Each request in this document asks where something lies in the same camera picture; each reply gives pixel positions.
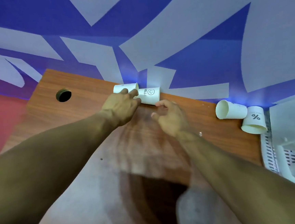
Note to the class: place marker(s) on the person's left hand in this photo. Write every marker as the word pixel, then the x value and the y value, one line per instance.
pixel 121 107

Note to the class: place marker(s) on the person's right hand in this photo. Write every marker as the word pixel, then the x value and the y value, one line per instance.
pixel 172 120

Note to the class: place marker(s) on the person's left fingers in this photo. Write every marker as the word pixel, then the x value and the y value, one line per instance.
pixel 134 93

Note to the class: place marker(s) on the person's right thumb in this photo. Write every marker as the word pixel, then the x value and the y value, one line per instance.
pixel 156 115

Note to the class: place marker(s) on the person's left forearm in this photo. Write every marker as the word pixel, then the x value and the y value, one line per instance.
pixel 46 163

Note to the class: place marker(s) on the person's right forearm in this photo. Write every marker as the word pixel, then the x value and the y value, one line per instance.
pixel 246 179

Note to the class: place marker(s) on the plain white paper cup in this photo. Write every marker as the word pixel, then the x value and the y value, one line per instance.
pixel 131 86
pixel 231 109

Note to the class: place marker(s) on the white smiley print paper cup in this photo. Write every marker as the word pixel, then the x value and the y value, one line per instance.
pixel 150 96

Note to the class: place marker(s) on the white percent print paper cup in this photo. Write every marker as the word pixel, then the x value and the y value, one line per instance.
pixel 255 121

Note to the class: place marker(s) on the grey trouser leg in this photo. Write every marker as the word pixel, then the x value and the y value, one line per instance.
pixel 197 212

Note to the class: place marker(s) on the white plastic basket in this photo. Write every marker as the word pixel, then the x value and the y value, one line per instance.
pixel 272 153

